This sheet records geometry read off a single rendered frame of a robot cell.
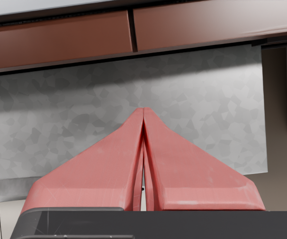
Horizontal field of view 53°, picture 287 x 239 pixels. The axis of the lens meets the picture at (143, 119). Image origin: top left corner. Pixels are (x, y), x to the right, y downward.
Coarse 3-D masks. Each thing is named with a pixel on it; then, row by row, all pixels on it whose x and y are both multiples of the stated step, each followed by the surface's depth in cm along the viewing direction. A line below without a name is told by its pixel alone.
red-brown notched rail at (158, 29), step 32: (224, 0) 27; (256, 0) 27; (0, 32) 28; (32, 32) 28; (64, 32) 28; (96, 32) 28; (128, 32) 28; (160, 32) 28; (192, 32) 28; (224, 32) 28; (256, 32) 28; (0, 64) 29; (32, 64) 29
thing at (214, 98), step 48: (240, 48) 42; (0, 96) 44; (48, 96) 44; (96, 96) 44; (144, 96) 44; (192, 96) 44; (240, 96) 43; (0, 144) 45; (48, 144) 45; (240, 144) 45
